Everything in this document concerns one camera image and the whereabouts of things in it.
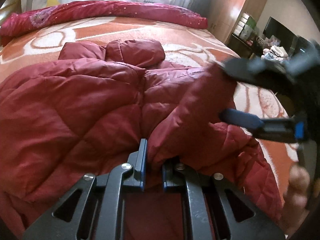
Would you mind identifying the wooden wardrobe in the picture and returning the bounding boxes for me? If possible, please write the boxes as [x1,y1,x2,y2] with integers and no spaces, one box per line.
[207,0,267,43]

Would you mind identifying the orange and white patterned blanket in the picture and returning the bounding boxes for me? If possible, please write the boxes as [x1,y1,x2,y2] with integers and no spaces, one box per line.
[1,17,297,191]

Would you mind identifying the black television screen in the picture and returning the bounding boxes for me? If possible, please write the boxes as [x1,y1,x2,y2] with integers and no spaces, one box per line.
[263,17,297,54]

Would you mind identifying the dark red quilted down coat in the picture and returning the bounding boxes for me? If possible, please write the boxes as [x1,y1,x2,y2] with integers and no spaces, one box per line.
[1,40,282,239]

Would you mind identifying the person's right hand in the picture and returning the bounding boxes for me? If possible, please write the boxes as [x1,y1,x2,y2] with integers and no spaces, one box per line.
[279,164,310,235]

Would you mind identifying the magenta floral rolled quilt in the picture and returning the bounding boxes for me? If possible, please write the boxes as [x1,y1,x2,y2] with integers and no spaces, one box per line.
[1,1,208,38]

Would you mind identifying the pile of light clothes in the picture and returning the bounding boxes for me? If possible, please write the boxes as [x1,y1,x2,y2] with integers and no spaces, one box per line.
[261,46,289,62]

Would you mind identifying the stacked white storage boxes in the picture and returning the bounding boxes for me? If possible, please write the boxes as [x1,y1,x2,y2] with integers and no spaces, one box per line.
[233,12,256,41]

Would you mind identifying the wooden bed headboard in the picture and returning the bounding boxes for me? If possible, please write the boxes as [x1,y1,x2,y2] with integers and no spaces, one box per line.
[0,0,22,24]

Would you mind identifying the dark side table with clutter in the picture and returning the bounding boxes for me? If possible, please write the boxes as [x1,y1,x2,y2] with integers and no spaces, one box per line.
[226,34,263,59]

